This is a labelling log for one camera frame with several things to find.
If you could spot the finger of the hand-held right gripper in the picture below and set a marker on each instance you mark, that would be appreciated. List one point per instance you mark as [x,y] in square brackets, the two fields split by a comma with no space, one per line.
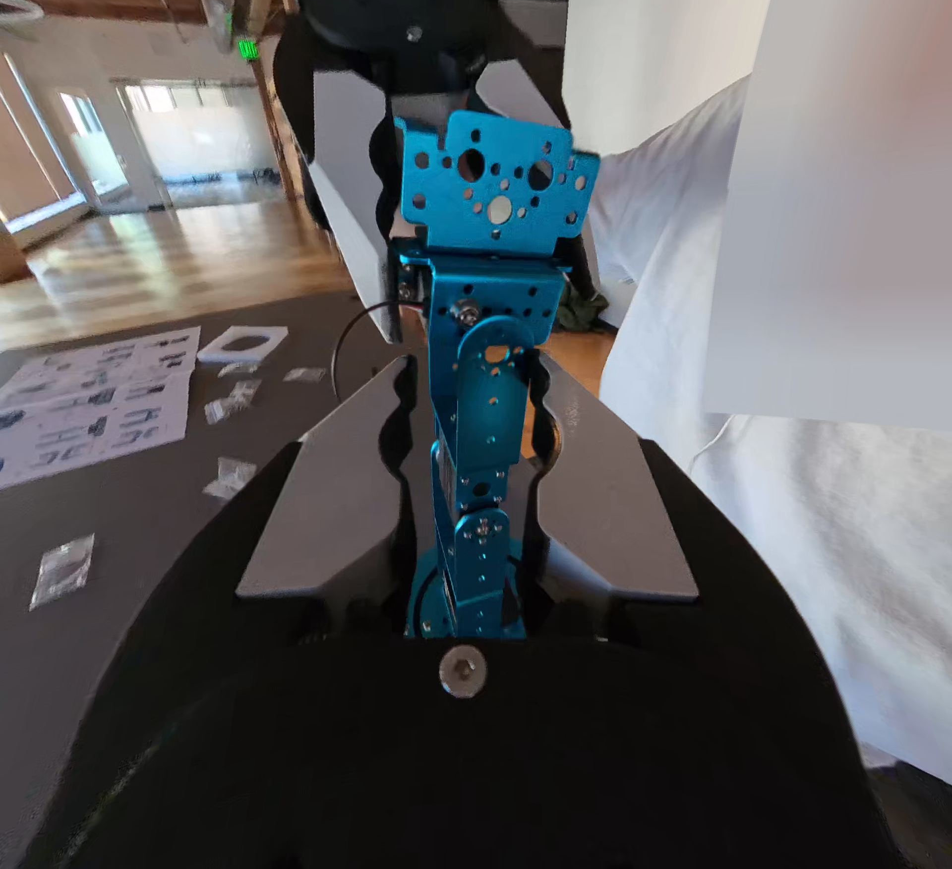
[342,162]
[513,92]

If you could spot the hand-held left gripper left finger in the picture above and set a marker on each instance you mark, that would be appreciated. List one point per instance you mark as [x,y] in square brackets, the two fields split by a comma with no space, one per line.
[327,512]

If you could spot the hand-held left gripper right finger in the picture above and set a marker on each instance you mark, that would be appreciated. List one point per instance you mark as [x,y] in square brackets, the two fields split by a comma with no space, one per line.
[617,512]

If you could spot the blue toy robot arm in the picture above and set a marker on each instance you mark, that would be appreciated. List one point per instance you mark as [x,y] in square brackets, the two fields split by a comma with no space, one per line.
[476,438]

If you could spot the dark grey desk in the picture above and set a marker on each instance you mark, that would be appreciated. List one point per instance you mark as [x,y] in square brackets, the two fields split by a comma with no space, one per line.
[149,527]

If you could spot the tall wooden column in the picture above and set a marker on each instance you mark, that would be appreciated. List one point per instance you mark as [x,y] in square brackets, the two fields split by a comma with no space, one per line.
[271,133]

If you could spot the small clear parts bag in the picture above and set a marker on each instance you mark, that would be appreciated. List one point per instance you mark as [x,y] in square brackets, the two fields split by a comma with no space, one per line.
[230,404]
[230,479]
[305,374]
[63,571]
[238,369]

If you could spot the green exit sign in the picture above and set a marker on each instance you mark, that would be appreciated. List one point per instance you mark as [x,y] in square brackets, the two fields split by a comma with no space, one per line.
[248,49]

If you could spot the frosted glass partition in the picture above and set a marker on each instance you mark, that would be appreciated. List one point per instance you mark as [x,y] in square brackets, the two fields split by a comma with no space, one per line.
[193,133]

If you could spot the person's white shirt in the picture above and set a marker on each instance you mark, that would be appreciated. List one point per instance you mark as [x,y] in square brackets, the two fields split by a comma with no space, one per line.
[803,586]

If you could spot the dark green bag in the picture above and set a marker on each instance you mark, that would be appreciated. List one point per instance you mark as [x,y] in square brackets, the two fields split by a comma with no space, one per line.
[584,311]

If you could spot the printed instruction sheet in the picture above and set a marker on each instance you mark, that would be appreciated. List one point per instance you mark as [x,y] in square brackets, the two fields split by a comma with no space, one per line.
[111,408]

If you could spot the small silver ventilation duct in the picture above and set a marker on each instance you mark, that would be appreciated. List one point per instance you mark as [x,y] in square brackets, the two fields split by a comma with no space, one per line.
[219,14]

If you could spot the white foam frame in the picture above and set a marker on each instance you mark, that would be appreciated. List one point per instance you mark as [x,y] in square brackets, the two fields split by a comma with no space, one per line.
[208,354]

